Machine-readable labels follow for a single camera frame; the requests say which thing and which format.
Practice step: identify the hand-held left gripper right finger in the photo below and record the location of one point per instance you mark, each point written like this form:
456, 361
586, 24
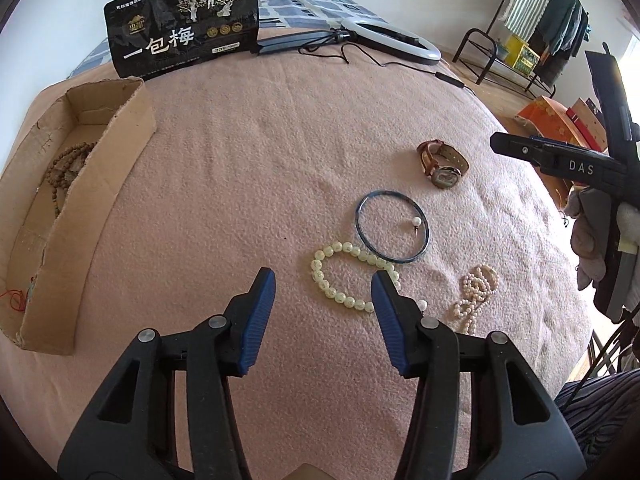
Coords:
387, 310

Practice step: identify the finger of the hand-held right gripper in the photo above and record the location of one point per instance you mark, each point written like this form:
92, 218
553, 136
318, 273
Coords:
560, 162
612, 100

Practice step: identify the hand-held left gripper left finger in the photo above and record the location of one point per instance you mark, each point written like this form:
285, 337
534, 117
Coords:
260, 310

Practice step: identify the dark blue bangle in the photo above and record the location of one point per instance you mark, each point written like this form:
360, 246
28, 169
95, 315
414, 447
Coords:
361, 232

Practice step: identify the cardboard box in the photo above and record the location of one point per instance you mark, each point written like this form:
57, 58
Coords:
100, 220

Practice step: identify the person's right hand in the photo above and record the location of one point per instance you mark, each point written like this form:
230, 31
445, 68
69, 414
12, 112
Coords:
587, 230

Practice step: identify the orange boxes on floor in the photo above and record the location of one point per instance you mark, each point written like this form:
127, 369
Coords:
550, 122

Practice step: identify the dark hanging clothes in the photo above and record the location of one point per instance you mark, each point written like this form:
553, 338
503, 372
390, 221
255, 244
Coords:
562, 25

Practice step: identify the yellow plastic crate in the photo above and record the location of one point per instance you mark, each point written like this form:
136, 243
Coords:
522, 55

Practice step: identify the black metal shoe rack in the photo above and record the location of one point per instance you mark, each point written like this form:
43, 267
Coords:
482, 42

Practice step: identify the dark striped clothing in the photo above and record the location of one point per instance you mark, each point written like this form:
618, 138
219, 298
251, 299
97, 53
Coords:
605, 425

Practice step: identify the pink blanket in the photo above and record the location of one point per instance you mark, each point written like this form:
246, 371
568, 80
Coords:
250, 160

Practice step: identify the black folded tripod stand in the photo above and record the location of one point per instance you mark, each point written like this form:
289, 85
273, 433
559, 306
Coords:
290, 42

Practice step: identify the black snack bag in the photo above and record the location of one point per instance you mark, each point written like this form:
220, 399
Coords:
165, 45

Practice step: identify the blue checked bed sheet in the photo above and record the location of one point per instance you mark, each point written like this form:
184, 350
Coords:
300, 10

